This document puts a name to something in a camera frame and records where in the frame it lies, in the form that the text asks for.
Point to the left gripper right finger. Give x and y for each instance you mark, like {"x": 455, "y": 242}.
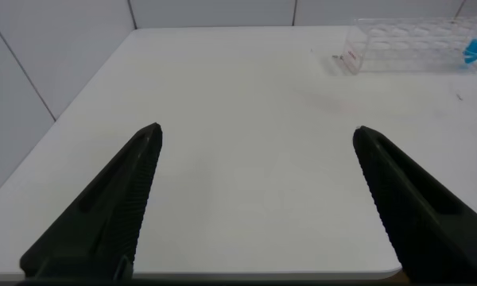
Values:
{"x": 421, "y": 214}

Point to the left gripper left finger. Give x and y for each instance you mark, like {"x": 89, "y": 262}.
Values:
{"x": 111, "y": 206}

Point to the clear acrylic test tube rack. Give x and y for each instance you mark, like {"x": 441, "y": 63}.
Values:
{"x": 413, "y": 43}

